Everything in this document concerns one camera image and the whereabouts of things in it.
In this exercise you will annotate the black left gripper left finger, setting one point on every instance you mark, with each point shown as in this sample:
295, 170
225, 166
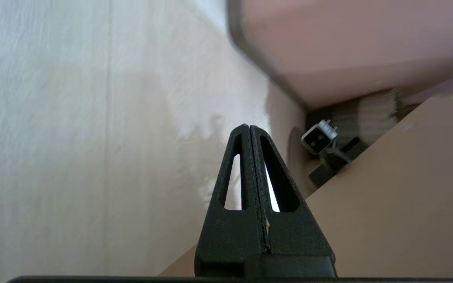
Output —
226, 236

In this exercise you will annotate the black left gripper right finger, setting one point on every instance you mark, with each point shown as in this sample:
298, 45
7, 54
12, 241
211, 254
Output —
301, 236

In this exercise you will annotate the brown cardboard shoe box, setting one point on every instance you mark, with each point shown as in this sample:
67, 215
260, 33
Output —
387, 196

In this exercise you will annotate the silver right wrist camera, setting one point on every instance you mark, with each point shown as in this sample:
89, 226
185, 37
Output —
319, 137

